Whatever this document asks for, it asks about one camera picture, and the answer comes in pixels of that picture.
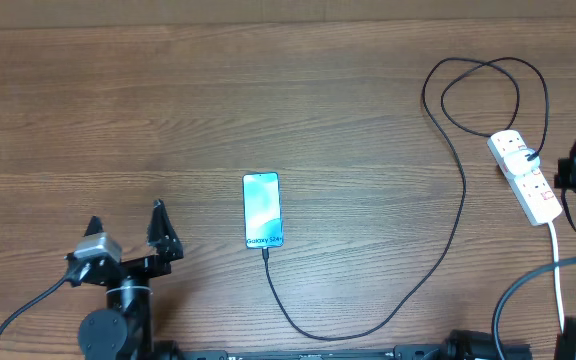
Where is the Samsung Galaxy smartphone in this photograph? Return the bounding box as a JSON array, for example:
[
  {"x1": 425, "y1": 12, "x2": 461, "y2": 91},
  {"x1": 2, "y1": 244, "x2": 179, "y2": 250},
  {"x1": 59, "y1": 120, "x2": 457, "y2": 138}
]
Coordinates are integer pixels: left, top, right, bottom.
[{"x1": 242, "y1": 172, "x2": 284, "y2": 249}]

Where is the black charger cable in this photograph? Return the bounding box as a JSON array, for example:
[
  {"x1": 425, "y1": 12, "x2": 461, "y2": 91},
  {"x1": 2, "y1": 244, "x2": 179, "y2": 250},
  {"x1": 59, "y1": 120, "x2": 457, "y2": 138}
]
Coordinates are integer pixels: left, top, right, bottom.
[{"x1": 260, "y1": 56, "x2": 551, "y2": 343}]

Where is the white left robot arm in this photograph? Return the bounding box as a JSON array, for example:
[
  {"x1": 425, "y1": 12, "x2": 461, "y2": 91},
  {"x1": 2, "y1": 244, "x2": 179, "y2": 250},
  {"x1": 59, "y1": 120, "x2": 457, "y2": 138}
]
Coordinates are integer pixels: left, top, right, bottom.
[{"x1": 0, "y1": 199, "x2": 184, "y2": 360}]

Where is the white charger plug adapter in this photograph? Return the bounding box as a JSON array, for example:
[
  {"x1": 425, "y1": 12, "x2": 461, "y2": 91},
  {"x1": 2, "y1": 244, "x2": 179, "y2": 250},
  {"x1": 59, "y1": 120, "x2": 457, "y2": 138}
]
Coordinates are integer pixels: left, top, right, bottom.
[{"x1": 500, "y1": 148, "x2": 541, "y2": 179}]

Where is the white power strip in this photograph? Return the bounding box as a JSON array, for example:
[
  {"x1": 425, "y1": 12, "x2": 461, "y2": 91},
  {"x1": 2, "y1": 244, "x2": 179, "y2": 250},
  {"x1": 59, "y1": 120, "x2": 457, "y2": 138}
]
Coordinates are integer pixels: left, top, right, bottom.
[{"x1": 487, "y1": 130, "x2": 562, "y2": 226}]

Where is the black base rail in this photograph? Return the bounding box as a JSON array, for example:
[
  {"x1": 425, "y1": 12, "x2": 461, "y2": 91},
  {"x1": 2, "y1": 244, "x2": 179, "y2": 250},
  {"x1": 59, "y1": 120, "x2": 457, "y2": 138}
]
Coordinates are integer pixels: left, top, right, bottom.
[{"x1": 152, "y1": 328, "x2": 534, "y2": 360}]

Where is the white power strip cord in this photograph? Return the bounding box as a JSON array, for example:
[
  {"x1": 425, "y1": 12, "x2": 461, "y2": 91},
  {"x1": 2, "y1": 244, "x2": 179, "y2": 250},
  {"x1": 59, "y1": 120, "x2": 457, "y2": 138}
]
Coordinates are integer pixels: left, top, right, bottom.
[{"x1": 547, "y1": 221, "x2": 567, "y2": 334}]

